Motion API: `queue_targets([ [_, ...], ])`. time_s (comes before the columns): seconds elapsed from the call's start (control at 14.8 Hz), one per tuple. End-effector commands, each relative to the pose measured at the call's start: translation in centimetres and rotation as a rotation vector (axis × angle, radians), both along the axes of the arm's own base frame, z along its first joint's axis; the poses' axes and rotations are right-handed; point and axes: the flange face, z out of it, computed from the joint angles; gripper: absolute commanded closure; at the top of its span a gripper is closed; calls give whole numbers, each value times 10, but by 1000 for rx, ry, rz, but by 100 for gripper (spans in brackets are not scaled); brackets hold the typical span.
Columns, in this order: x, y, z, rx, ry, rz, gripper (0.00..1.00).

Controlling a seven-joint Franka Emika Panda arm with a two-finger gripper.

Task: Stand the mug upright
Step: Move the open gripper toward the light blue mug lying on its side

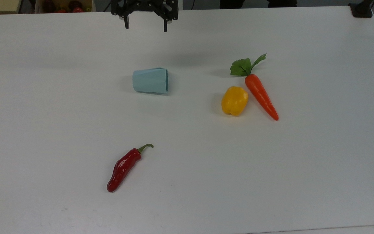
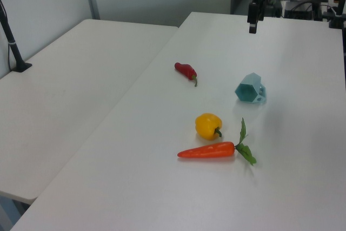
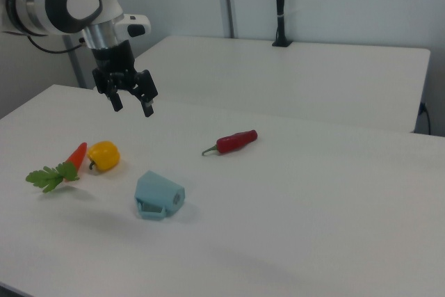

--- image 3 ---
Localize light blue faceted mug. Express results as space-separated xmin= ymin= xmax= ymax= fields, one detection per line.
xmin=134 ymin=170 xmax=186 ymax=220

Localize black wall cable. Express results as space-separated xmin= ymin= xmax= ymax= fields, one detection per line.
xmin=419 ymin=101 xmax=432 ymax=135

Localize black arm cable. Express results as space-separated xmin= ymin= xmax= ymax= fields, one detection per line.
xmin=0 ymin=28 xmax=87 ymax=55

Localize white adjacent table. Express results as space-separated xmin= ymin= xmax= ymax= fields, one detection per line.
xmin=133 ymin=35 xmax=432 ymax=134

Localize orange toy carrot with leaves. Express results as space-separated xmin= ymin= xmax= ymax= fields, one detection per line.
xmin=25 ymin=142 xmax=88 ymax=193

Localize yellow toy bell pepper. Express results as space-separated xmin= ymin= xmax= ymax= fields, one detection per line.
xmin=86 ymin=141 xmax=121 ymax=172

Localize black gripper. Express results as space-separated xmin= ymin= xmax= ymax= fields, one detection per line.
xmin=90 ymin=39 xmax=159 ymax=118

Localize red toy chili pepper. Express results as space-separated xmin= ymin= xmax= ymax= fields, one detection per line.
xmin=202 ymin=129 xmax=259 ymax=156

